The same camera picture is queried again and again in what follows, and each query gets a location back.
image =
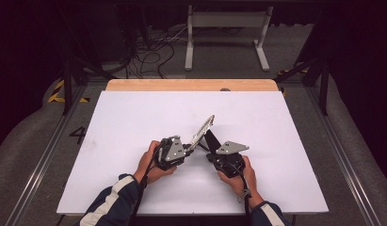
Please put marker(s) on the aluminium floor rail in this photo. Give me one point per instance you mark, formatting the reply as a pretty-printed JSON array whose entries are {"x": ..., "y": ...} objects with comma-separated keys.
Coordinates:
[
  {"x": 40, "y": 166},
  {"x": 345, "y": 150}
]

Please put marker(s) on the person's left hand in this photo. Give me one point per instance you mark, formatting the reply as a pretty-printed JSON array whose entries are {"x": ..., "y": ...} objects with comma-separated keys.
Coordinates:
[{"x": 147, "y": 169}]

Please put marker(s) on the black metal stand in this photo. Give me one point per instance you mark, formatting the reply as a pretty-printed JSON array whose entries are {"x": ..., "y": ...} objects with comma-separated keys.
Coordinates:
[
  {"x": 67, "y": 88},
  {"x": 323, "y": 88}
]

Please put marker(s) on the person's right hand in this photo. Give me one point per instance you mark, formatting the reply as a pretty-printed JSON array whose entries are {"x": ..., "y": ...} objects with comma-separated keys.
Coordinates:
[{"x": 244, "y": 185}]

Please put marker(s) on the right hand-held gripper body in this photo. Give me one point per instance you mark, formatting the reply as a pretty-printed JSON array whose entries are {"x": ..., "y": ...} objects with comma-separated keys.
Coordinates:
[{"x": 232, "y": 147}]

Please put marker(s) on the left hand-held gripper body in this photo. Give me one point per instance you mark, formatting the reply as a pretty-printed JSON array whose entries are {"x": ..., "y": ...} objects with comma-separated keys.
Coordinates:
[{"x": 175, "y": 150}]

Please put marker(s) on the white board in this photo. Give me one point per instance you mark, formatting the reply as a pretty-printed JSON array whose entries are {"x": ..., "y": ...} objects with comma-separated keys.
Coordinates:
[{"x": 260, "y": 119}]

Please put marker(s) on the white metal desk frame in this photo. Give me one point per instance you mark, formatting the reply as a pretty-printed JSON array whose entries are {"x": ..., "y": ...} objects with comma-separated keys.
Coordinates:
[{"x": 227, "y": 19}]

